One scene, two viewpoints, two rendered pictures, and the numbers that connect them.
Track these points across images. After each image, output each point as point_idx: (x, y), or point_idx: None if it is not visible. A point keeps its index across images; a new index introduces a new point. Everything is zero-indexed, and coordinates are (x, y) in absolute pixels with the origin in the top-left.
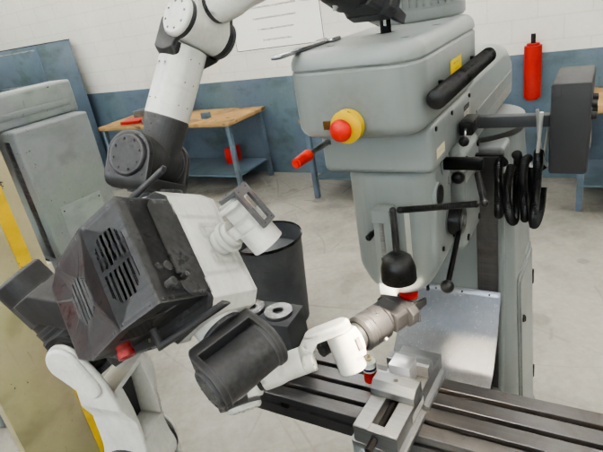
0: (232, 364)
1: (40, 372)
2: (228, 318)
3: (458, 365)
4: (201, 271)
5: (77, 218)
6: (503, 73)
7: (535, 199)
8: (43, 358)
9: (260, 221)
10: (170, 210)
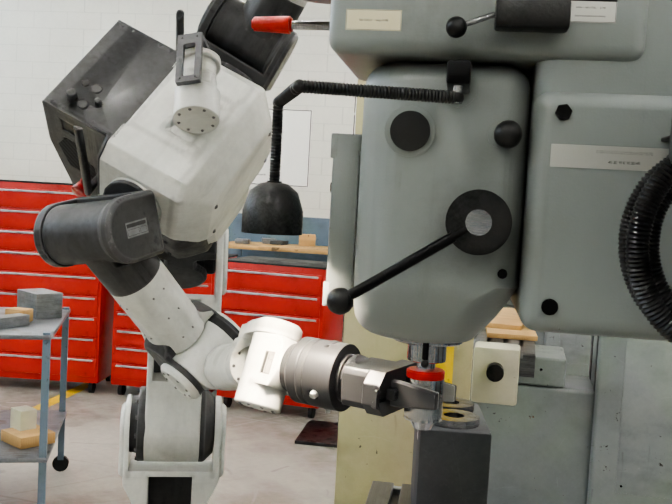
0: (65, 209)
1: (397, 454)
2: (121, 183)
3: None
4: (127, 117)
5: (649, 348)
6: None
7: (629, 229)
8: (409, 439)
9: (175, 74)
10: (171, 62)
